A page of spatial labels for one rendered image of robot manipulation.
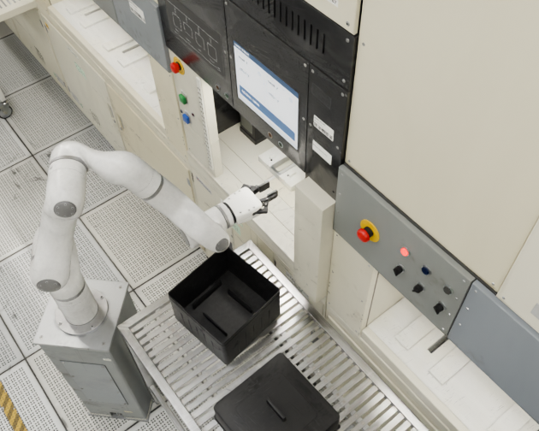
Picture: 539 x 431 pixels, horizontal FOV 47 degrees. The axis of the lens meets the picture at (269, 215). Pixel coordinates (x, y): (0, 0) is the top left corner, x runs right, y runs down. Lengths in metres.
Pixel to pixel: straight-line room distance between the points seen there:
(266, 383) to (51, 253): 0.77
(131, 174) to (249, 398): 0.80
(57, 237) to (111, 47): 1.49
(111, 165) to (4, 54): 3.23
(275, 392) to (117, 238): 1.71
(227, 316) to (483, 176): 1.25
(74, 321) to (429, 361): 1.22
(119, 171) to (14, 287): 1.88
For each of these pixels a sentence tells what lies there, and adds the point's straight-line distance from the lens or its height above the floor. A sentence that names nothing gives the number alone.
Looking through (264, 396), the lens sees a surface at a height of 0.86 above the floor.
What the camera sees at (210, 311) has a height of 0.77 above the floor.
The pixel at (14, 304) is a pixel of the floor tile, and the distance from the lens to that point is 3.42.
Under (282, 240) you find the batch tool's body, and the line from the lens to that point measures 2.28.
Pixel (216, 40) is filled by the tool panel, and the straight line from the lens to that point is 1.87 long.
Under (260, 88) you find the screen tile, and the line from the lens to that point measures 1.75.
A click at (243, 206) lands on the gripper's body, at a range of 1.94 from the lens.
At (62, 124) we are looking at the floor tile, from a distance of 4.15.
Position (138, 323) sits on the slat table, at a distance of 2.31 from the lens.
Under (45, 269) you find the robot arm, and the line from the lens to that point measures 1.97.
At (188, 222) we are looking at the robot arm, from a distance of 1.80.
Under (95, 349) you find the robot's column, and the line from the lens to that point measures 2.28.
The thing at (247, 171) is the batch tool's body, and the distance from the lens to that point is 2.49.
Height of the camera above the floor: 2.75
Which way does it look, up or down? 53 degrees down
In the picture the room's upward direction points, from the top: 2 degrees counter-clockwise
